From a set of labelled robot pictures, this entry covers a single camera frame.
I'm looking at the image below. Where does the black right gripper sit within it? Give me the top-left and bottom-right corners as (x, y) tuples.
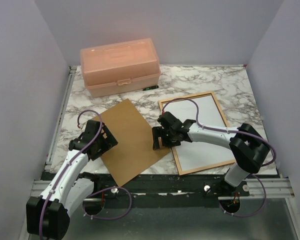
(151, 126), (180, 150)

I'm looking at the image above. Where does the brown frame backing board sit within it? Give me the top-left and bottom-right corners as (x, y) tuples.
(86, 99), (173, 187)

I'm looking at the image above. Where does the flower field photo print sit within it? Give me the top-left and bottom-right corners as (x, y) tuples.
(158, 92), (235, 175)

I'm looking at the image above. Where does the brown wooden picture frame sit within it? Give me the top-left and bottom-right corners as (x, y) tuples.
(157, 91), (236, 176)

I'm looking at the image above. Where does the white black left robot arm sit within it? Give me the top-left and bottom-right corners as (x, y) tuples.
(26, 120), (118, 240)

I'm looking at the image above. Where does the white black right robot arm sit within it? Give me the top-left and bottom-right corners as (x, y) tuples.
(152, 119), (272, 196)

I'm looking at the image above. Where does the black green marker pen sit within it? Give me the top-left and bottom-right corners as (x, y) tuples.
(143, 85), (159, 91)

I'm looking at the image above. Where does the pink plastic storage box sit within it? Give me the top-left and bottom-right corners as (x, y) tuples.
(80, 38), (161, 98)

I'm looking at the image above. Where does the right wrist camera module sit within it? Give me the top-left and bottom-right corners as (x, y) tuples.
(157, 111), (182, 130)

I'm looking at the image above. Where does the black robot mounting base rail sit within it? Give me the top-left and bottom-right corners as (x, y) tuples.
(84, 174), (252, 209)

